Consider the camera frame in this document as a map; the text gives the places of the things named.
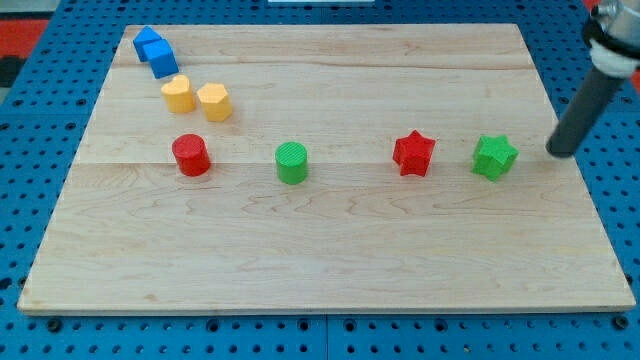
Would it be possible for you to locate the red star block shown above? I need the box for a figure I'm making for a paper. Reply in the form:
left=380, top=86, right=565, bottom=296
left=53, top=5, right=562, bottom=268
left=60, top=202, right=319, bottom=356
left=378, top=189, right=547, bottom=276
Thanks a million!
left=392, top=130, right=436, bottom=177

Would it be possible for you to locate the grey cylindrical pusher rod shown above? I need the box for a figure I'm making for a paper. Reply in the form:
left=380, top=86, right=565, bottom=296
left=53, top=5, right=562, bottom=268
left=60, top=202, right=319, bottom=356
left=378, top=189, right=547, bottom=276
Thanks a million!
left=546, top=67, right=626, bottom=158

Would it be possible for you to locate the yellow pentagon block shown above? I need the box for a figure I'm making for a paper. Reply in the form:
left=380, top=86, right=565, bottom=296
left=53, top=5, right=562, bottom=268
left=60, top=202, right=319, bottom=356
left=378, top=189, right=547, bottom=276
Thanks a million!
left=196, top=83, right=233, bottom=122

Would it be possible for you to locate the wooden board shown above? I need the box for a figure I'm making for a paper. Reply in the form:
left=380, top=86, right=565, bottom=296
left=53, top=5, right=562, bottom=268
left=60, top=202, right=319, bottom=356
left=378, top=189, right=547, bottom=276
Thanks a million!
left=18, top=24, right=635, bottom=316

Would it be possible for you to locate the blue triangle block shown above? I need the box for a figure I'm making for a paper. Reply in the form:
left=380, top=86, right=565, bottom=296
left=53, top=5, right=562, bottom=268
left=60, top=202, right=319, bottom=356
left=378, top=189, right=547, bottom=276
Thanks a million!
left=133, top=26, right=162, bottom=63

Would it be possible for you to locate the yellow heart block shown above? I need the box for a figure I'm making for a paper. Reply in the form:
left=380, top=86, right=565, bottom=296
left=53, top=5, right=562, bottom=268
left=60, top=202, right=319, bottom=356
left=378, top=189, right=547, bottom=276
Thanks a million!
left=161, top=75, right=196, bottom=114

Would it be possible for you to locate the red cylinder block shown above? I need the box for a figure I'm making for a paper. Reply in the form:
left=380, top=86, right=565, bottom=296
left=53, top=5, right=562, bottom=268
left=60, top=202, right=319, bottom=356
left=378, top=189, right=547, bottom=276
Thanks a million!
left=171, top=134, right=211, bottom=177

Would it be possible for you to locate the green cylinder block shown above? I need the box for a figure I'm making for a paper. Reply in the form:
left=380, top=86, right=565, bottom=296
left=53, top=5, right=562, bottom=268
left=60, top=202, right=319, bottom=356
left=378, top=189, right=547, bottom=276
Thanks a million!
left=275, top=142, right=308, bottom=185

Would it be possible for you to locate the green star block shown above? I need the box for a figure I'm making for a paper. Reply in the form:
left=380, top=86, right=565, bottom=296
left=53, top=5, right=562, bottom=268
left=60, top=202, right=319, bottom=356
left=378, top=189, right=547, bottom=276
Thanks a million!
left=471, top=134, right=519, bottom=182

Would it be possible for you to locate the blue cube block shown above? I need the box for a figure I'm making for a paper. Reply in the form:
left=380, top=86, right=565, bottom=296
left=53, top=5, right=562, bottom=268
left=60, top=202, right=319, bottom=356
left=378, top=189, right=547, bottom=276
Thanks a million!
left=143, top=39, right=179, bottom=79

